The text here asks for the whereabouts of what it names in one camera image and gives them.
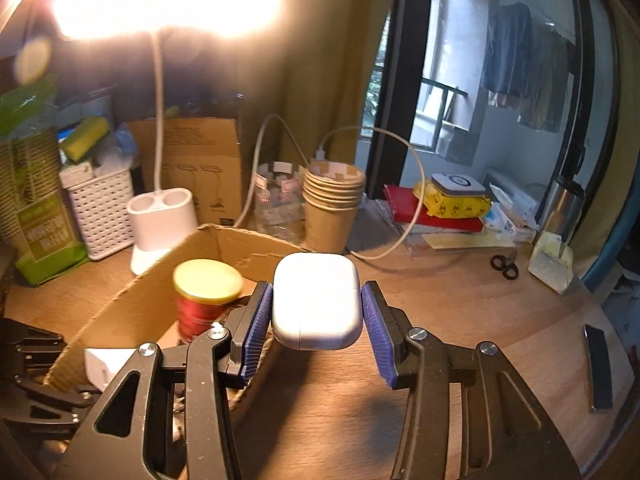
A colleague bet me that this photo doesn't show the white usb charger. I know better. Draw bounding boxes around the white usb charger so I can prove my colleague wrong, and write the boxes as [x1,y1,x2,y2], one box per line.
[84,348,134,392]

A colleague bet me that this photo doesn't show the torn cardboard box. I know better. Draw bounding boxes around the torn cardboard box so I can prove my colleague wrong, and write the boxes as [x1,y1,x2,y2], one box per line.
[44,223,312,426]

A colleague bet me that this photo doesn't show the red can yellow lid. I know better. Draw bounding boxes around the red can yellow lid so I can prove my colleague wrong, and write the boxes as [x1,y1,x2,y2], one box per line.
[172,258,243,342]

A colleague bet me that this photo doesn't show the white earbuds case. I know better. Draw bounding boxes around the white earbuds case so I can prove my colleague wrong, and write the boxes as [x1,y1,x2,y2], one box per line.
[271,252,363,351]

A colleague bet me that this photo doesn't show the black smartphone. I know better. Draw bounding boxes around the black smartphone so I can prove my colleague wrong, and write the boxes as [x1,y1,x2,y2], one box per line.
[584,324,613,412]

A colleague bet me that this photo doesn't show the green tissue package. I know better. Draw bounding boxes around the green tissue package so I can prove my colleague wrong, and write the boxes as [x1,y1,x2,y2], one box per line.
[0,77,90,287]

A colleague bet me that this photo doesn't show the black scissors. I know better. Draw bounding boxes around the black scissors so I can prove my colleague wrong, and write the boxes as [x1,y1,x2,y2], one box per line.
[490,250,520,281]

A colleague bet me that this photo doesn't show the crumpled tissue pack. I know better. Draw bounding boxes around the crumpled tissue pack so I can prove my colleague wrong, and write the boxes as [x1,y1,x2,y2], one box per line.
[528,231,574,295]

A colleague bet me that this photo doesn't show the white woven plastic basket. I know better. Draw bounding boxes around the white woven plastic basket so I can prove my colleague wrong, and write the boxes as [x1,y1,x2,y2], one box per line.
[58,162,134,261]

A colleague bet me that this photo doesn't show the white papers pile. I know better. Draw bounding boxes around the white papers pile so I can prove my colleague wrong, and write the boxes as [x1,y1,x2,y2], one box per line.
[482,169,539,244]

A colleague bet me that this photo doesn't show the steel thermos flask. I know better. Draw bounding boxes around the steel thermos flask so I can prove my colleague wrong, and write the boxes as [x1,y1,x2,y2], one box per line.
[539,174,586,243]

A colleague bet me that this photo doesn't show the yellow patterned box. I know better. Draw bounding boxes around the yellow patterned box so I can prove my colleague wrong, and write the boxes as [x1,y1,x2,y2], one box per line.
[412,182,491,219]

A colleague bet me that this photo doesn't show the yellow green sponge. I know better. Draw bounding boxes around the yellow green sponge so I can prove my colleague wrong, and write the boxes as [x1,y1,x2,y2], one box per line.
[60,116,110,164]

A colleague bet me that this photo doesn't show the clear plastic container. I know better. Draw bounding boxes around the clear plastic container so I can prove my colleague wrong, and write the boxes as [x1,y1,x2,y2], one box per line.
[254,162,305,244]

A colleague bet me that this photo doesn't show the brown lamp packaging box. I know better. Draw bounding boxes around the brown lamp packaging box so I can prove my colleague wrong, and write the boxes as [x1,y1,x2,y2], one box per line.
[160,117,243,226]

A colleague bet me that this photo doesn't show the stack of paper cups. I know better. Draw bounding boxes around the stack of paper cups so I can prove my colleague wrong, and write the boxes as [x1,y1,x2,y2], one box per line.
[303,160,366,254]

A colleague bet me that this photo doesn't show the hanging clothes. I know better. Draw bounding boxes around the hanging clothes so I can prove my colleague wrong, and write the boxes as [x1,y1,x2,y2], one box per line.
[480,2,575,133]

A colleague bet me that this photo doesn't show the white desk lamp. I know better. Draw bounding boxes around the white desk lamp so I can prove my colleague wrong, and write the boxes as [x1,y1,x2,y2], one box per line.
[51,0,282,275]

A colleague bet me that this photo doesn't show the white charging cable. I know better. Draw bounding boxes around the white charging cable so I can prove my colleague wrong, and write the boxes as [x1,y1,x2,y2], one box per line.
[232,112,428,262]

